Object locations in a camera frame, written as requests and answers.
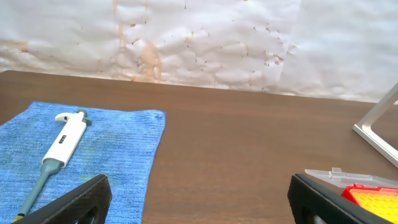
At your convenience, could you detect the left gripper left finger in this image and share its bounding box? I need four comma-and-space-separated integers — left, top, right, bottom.
12, 174, 113, 224

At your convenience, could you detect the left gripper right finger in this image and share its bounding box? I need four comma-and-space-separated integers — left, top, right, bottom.
287, 173, 392, 224

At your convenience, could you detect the white pipette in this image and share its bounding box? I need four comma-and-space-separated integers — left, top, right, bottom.
14, 109, 93, 222

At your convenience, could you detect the blue cloth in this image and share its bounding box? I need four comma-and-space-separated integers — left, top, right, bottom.
0, 101, 167, 224

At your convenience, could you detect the red and yellow tip box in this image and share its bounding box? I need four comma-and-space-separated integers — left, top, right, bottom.
304, 167, 398, 223

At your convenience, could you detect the white and blue stand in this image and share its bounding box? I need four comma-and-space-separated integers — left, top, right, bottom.
353, 82, 398, 169

